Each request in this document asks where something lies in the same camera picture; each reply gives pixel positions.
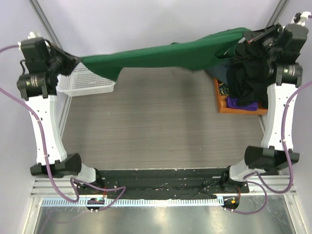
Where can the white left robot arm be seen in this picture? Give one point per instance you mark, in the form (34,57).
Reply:
(39,93)

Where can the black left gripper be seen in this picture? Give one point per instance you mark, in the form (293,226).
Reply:
(71,60)

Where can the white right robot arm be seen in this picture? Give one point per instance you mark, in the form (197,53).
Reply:
(267,61)

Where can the white plastic basket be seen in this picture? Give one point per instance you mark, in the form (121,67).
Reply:
(82,82)

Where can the purple t shirt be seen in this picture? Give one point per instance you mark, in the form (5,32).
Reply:
(232,102)

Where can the dark teal t shirt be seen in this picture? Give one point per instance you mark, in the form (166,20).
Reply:
(219,71)

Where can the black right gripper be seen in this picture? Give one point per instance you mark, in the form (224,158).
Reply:
(261,34)

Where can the patterned cloth in tray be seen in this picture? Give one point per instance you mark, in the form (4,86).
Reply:
(223,89)

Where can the orange tray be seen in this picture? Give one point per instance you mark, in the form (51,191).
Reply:
(223,109)

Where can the green t shirt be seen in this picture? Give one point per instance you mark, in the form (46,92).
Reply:
(194,55)

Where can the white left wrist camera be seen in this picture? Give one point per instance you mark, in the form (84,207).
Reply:
(33,35)

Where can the black t shirt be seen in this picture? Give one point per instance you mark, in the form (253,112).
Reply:
(246,77)

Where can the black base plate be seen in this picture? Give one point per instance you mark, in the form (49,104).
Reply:
(164,184)

